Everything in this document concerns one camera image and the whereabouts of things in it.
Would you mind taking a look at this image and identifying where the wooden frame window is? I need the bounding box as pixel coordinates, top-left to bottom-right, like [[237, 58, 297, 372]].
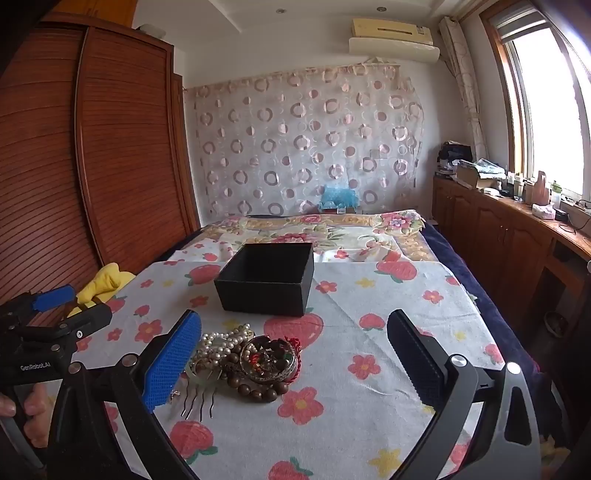
[[480, 0, 591, 199]]

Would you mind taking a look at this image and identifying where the pale hair comb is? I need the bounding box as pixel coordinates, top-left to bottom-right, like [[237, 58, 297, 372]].
[[180, 360, 228, 421]]

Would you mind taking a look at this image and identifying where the dark blue bedsheet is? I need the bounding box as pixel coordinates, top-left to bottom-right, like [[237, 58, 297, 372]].
[[422, 222, 548, 374]]

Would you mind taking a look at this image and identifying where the yellow plush toy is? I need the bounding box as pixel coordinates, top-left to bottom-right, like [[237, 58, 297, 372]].
[[68, 263, 137, 319]]

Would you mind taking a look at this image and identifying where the strawberry print cloth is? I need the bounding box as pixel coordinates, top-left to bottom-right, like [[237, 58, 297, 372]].
[[69, 261, 509, 480]]

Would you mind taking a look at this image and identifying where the brown wooden bead bracelet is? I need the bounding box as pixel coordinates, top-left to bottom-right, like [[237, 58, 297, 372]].
[[221, 339, 290, 408]]

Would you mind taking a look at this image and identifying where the floral blanket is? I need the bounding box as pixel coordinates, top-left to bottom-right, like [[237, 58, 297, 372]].
[[178, 210, 444, 265]]

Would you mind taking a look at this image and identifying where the dark metal bangle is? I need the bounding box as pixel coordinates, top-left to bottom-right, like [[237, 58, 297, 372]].
[[240, 336, 298, 384]]

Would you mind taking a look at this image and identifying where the wooden cabinet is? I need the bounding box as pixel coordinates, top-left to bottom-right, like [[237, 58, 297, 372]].
[[431, 175, 591, 370]]

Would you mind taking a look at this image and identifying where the open cardboard box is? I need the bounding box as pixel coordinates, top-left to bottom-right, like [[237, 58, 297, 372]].
[[456, 161, 505, 190]]

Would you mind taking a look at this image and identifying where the white air conditioner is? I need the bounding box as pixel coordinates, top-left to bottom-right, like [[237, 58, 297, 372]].
[[348, 17, 441, 63]]

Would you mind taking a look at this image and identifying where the white pearl necklace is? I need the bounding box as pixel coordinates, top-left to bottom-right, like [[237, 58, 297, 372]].
[[191, 324, 256, 370]]

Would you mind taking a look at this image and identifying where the brown wooden wardrobe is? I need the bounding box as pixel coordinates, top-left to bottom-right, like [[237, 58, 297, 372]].
[[0, 14, 202, 333]]

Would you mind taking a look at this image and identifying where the circle pattern wall curtain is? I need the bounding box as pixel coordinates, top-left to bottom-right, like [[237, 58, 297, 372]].
[[185, 62, 426, 219]]

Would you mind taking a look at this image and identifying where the person's left hand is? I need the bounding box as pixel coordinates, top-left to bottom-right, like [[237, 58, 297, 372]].
[[0, 385, 51, 448]]

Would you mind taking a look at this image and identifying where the patterned window curtain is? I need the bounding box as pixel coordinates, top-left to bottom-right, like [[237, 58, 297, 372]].
[[438, 16, 490, 162]]

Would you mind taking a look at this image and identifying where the black cardboard box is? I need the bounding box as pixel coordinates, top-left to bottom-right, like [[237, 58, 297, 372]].
[[213, 242, 316, 318]]

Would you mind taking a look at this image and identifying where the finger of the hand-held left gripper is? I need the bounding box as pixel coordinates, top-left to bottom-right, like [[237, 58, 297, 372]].
[[25, 302, 114, 344], [0, 285, 77, 324]]

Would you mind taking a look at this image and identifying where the blue plastic bag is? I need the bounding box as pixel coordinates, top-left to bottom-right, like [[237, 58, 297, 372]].
[[318, 185, 360, 209]]

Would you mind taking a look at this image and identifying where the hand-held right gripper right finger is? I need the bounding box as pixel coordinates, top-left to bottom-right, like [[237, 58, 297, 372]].
[[387, 309, 541, 480]]

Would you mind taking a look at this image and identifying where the pile of dark clothes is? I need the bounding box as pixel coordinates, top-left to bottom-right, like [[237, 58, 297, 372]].
[[438, 141, 474, 175]]

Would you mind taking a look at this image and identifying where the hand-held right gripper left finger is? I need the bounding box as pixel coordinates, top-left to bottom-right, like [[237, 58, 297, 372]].
[[46, 309, 204, 480]]

